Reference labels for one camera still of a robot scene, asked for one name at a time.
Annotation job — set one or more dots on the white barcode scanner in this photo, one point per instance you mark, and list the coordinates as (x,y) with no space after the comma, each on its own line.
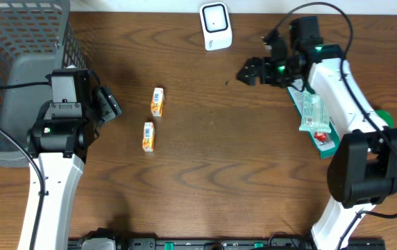
(216,26)

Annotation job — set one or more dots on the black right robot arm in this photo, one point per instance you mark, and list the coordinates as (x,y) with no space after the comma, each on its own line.
(363,170)

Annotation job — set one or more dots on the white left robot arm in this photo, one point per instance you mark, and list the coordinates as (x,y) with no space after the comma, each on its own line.
(58,143)

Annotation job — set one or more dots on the green 3M package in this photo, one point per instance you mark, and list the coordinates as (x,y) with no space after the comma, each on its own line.
(327,149)

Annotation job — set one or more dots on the small orange carton box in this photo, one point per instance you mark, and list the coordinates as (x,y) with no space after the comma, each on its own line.
(157,102)

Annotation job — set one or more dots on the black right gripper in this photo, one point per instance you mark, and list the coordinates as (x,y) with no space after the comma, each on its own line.
(266,61)

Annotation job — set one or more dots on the red stick packet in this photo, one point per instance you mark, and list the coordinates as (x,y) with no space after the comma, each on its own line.
(321,136)

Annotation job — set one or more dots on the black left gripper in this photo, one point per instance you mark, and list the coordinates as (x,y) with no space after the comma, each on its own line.
(106,103)

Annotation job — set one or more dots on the mint green wipes packet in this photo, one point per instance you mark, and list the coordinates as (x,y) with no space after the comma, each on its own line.
(314,116)

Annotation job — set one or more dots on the green lid white jar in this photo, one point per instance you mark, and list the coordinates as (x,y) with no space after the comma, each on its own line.
(386,117)

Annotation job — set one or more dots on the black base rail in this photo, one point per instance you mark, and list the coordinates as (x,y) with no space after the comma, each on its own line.
(278,242)

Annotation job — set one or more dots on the grey plastic mesh basket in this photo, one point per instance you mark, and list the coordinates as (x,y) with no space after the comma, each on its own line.
(36,39)

